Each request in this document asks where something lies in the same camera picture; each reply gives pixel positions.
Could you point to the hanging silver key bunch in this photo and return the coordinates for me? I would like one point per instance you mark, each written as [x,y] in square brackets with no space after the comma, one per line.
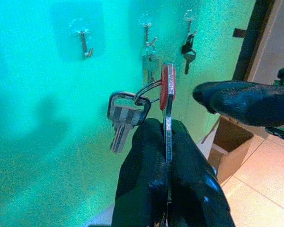
[149,66]

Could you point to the clear adhesive metal wall hook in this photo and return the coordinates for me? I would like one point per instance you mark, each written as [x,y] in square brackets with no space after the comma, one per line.
[189,22]
[84,41]
[146,33]

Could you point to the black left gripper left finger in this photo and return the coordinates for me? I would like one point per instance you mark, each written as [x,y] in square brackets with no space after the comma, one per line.
[144,165]

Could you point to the black-headed silver key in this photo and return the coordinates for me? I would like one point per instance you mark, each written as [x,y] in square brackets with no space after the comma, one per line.
[125,113]

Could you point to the red-headed silver key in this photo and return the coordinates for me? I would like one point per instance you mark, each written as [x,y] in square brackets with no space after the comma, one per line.
[168,82]

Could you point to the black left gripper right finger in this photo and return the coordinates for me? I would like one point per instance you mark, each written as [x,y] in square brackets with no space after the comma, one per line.
[194,179]

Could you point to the brown wooden door frame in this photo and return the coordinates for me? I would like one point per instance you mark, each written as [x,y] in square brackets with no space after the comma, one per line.
[253,47]

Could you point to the brown cardboard box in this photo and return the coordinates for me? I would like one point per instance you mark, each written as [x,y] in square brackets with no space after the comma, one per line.
[229,146]

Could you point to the hanging black-headed key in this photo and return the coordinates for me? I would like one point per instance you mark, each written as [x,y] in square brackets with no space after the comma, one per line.
[187,61]

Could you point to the hanging black key fob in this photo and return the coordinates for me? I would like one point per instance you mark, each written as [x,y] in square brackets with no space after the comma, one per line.
[187,46]

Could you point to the black door hinge plate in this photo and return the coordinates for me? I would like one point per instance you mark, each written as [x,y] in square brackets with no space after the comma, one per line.
[239,32]

